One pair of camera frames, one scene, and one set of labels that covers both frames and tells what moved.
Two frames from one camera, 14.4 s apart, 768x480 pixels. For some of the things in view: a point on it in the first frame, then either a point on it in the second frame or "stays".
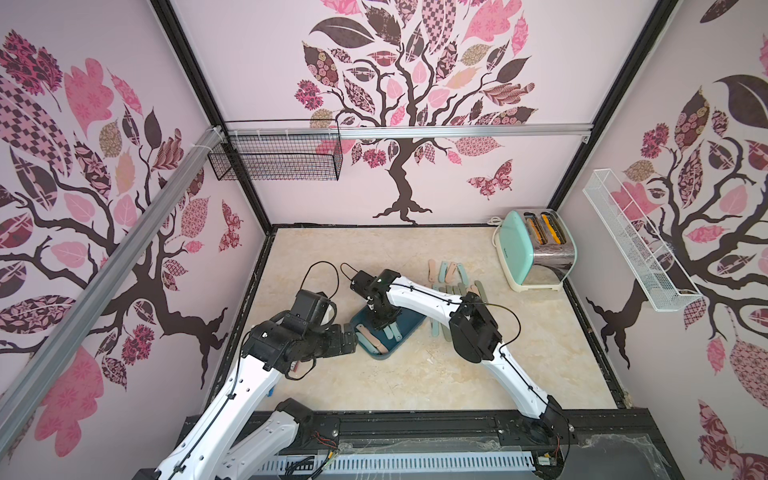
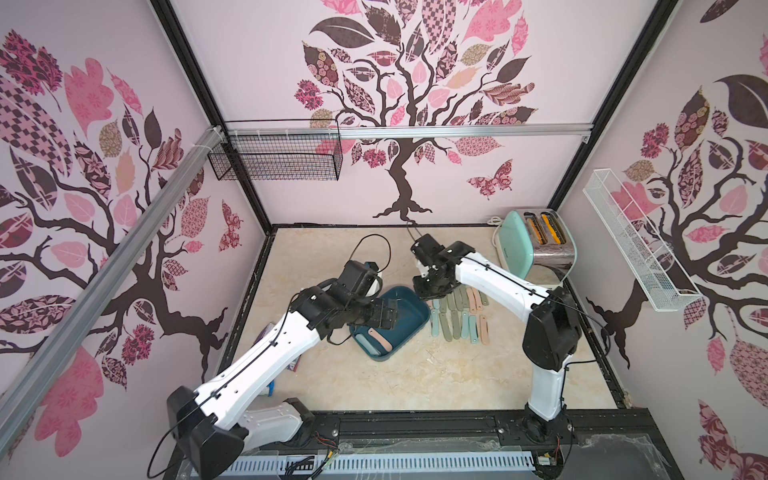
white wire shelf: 666,286 stays
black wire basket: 278,150 stays
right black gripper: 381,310 to 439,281
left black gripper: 333,347 to 374,311
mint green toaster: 536,249 stays
